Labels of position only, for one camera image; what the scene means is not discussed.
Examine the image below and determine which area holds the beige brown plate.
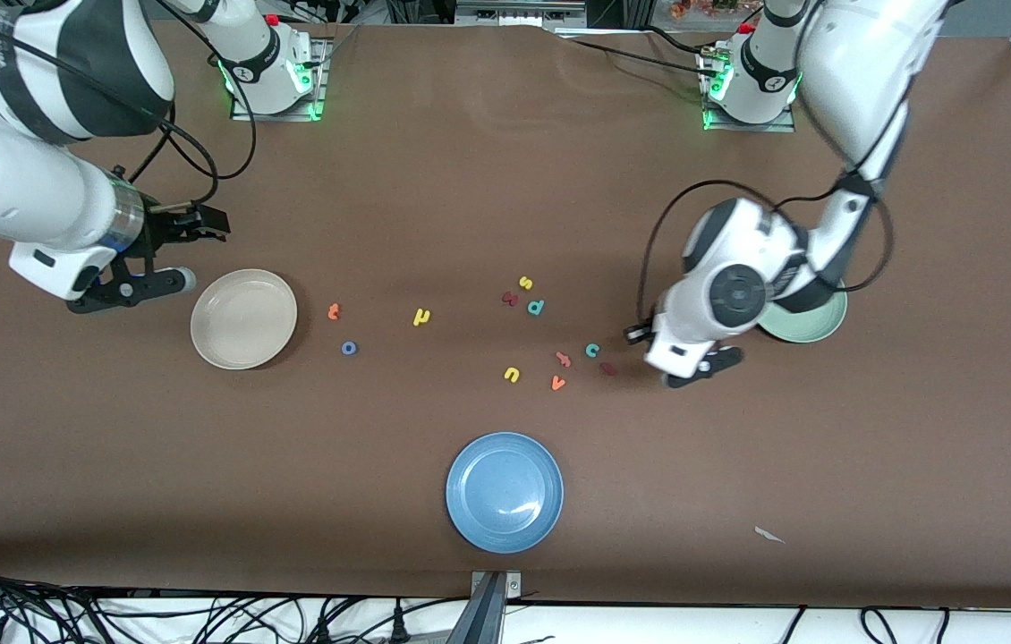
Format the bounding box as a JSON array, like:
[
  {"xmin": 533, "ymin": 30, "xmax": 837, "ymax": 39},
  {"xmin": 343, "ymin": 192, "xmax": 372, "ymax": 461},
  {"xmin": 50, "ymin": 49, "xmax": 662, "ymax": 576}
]
[{"xmin": 190, "ymin": 268, "xmax": 299, "ymax": 371}]

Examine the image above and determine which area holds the green plate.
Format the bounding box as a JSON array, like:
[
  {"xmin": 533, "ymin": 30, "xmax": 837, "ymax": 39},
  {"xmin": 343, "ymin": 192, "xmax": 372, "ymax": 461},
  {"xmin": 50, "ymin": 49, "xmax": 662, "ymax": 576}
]
[{"xmin": 756, "ymin": 277, "xmax": 848, "ymax": 344}]

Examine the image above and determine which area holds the blue plate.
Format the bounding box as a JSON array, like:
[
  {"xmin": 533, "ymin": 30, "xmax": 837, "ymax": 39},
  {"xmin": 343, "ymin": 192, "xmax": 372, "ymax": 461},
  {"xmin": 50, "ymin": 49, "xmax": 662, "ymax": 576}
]
[{"xmin": 446, "ymin": 432, "xmax": 565, "ymax": 554}]

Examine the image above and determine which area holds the brown paper table cover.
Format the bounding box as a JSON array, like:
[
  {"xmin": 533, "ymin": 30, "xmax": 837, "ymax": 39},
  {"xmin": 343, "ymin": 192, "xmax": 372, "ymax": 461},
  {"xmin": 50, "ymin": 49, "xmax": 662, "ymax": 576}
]
[{"xmin": 0, "ymin": 16, "xmax": 1011, "ymax": 611}]

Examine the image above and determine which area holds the colourful floral object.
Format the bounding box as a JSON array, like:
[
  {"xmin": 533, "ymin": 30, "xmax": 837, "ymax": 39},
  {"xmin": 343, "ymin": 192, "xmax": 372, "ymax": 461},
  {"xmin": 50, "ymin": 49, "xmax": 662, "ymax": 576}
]
[{"xmin": 668, "ymin": 0, "xmax": 739, "ymax": 19}]

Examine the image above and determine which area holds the grey metal box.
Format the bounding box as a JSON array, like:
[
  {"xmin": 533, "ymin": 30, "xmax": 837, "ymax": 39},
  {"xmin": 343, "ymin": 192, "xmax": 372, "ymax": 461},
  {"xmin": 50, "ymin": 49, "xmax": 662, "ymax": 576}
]
[{"xmin": 455, "ymin": 0, "xmax": 589, "ymax": 26}]

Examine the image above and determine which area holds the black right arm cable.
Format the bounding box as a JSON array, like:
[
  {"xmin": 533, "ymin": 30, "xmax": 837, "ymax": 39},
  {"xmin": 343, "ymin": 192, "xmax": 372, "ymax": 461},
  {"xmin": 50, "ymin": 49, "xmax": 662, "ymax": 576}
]
[{"xmin": 116, "ymin": 0, "xmax": 258, "ymax": 216}]

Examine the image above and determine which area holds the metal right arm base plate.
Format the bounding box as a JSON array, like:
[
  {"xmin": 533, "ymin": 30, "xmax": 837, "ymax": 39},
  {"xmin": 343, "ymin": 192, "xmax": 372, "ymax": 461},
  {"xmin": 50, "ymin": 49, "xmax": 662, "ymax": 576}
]
[{"xmin": 231, "ymin": 36, "xmax": 329, "ymax": 123}]

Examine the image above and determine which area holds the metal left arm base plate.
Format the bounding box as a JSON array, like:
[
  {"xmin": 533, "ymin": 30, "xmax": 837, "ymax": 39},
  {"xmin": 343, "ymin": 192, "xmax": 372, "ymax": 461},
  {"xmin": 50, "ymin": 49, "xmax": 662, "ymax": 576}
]
[{"xmin": 701, "ymin": 45, "xmax": 797, "ymax": 133}]

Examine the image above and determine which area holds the black base cable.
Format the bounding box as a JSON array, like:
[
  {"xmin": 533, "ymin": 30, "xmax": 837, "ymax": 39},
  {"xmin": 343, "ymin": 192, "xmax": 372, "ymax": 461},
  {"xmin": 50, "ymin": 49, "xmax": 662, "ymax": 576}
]
[{"xmin": 556, "ymin": 27, "xmax": 717, "ymax": 77}]

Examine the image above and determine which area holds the metal camera stand post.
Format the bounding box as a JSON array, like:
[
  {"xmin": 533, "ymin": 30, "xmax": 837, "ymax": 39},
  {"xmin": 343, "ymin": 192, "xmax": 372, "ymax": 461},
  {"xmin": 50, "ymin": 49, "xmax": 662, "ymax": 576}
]
[{"xmin": 445, "ymin": 570, "xmax": 524, "ymax": 644}]

